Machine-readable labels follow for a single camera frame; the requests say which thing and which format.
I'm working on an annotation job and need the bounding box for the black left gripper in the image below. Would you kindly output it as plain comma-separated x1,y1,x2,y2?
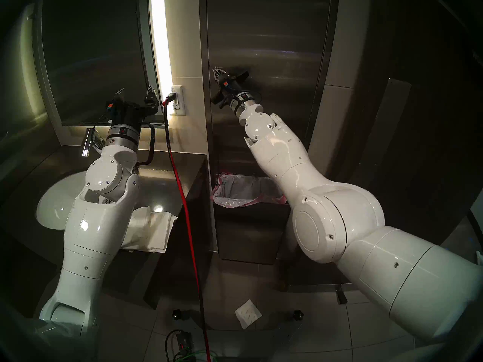
105,85,159,133

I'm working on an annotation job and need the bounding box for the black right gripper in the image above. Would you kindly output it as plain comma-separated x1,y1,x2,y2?
211,66,250,109

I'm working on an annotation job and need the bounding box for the stainless steel dispenser door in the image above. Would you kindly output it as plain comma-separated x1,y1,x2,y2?
206,0,332,177

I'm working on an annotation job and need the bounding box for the printed paper towel pack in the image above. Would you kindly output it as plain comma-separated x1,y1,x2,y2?
123,206,151,250

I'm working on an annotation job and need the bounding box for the plain white paper towel stack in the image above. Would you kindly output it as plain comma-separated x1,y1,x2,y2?
128,210,178,253

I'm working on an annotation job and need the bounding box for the crumpled paper towel sheet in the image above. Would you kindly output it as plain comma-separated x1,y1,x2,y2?
235,299,263,330

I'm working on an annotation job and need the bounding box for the chrome faucet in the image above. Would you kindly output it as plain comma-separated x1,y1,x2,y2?
81,128,106,157

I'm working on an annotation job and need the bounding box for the clear pink-edged bin liner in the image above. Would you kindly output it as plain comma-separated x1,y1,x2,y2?
211,172,287,209

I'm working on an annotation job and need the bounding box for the white sink basin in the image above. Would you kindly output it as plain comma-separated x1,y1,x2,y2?
36,171,89,230

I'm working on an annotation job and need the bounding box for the stainless steel waste bin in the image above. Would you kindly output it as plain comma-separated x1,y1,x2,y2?
213,199,293,265

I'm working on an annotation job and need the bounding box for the dark vanity cabinet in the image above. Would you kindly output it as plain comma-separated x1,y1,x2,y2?
0,144,212,309

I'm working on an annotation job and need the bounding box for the dark wooden door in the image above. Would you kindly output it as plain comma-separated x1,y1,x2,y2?
287,0,483,294

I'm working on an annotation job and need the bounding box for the black power adapter box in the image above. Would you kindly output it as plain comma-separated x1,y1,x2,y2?
175,329,195,352

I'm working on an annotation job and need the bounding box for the grey robot torso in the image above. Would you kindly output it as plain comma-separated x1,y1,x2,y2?
19,316,98,362

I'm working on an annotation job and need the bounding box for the red and black power cable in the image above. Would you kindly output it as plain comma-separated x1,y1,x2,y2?
162,93,212,362

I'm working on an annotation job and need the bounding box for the white wall outlet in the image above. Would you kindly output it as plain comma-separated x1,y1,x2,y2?
171,85,186,117

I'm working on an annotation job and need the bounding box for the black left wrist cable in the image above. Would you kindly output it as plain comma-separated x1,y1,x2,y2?
138,123,156,166

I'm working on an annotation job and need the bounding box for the wall mirror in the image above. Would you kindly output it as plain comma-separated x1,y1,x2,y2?
34,0,163,128

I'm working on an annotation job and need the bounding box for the stainless steel wall panel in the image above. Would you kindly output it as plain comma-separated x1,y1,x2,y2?
198,0,340,264

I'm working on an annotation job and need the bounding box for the thin black cable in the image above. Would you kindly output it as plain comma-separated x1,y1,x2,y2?
165,328,185,362

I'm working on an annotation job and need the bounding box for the green cable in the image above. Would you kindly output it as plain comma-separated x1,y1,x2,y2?
174,349,219,362

